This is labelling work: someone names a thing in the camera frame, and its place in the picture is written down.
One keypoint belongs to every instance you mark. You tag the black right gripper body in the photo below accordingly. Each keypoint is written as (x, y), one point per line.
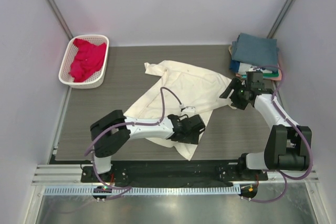
(239, 95)

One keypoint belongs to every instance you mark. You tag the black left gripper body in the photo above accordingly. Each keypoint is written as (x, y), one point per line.
(190, 138)

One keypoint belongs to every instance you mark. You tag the cream white t shirt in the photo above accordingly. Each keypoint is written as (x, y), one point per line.
(180, 83)

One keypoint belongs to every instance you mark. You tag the white perforated plastic basket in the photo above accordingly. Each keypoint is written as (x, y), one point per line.
(97, 78)

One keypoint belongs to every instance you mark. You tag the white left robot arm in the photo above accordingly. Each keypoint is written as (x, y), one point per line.
(112, 131)

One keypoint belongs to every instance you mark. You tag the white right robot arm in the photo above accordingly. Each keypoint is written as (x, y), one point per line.
(288, 148)

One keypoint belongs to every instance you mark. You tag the folded white blue patterned shirt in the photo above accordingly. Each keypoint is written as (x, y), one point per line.
(242, 68)

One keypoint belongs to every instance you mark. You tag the folded green t shirt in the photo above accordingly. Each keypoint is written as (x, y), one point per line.
(273, 75)

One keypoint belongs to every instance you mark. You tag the folded grey-blue t shirt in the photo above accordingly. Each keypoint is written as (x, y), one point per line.
(256, 51)

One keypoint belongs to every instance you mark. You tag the red t shirt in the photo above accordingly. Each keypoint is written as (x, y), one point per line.
(88, 59)

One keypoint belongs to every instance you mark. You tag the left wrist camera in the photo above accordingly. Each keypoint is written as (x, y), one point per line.
(188, 111)

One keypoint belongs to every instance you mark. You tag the slotted grey cable duct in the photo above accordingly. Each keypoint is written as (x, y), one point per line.
(93, 190)

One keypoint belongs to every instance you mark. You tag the aluminium extrusion rail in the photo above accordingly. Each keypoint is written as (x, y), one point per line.
(297, 175)

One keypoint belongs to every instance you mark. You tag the right aluminium frame post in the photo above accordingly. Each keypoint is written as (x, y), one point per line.
(280, 17)

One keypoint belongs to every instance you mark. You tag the aluminium frame post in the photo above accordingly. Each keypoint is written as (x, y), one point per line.
(280, 17)
(59, 17)

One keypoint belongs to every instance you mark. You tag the left aluminium frame post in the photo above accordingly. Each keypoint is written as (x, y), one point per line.
(59, 17)

